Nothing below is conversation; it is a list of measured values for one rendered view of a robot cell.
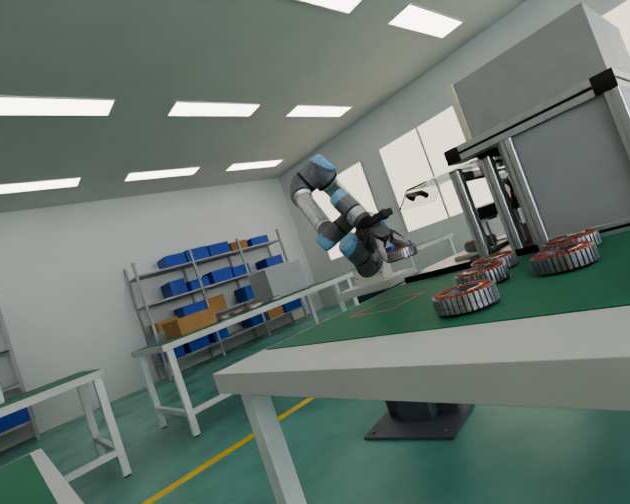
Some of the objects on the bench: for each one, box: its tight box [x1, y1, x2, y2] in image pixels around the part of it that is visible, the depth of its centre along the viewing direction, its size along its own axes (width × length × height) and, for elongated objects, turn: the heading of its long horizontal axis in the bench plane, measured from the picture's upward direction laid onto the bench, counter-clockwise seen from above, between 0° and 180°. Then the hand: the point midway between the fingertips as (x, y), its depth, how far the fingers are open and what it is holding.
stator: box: [530, 241, 600, 276], centre depth 76 cm, size 11×11×4 cm
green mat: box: [266, 225, 630, 350], centre depth 91 cm, size 94×61×1 cm, turn 138°
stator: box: [455, 261, 510, 287], centre depth 89 cm, size 11×11×4 cm
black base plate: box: [404, 238, 540, 284], centre depth 149 cm, size 47×64×2 cm
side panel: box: [499, 86, 630, 252], centre depth 100 cm, size 28×3×32 cm, turn 138°
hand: (401, 254), depth 131 cm, fingers closed on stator, 13 cm apart
